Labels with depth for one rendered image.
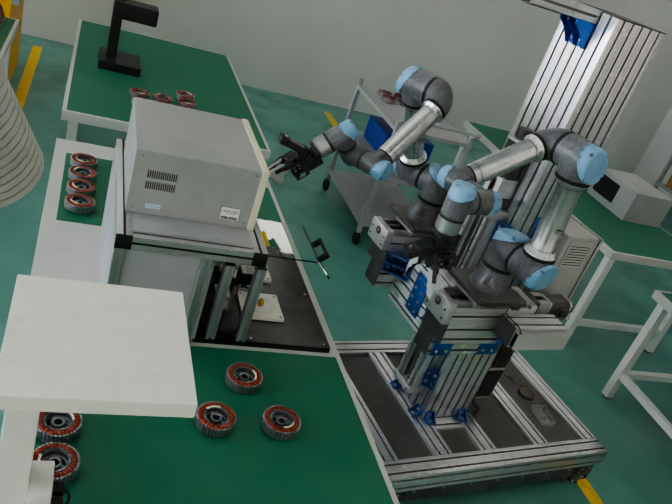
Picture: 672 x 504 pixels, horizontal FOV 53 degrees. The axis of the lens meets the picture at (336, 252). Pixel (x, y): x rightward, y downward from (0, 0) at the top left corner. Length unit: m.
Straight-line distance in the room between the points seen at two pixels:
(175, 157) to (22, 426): 0.91
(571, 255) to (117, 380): 2.02
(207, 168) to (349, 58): 5.93
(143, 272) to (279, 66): 5.84
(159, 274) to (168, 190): 0.25
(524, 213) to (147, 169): 1.40
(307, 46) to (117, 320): 6.43
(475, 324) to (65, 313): 1.56
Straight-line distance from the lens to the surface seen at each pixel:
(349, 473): 1.98
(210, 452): 1.90
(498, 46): 8.55
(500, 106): 8.84
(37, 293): 1.54
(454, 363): 3.00
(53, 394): 1.31
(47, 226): 2.69
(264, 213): 3.14
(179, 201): 2.08
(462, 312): 2.50
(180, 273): 2.06
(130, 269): 2.05
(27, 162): 1.12
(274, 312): 2.41
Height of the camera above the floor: 2.09
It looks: 27 degrees down
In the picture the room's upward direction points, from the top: 20 degrees clockwise
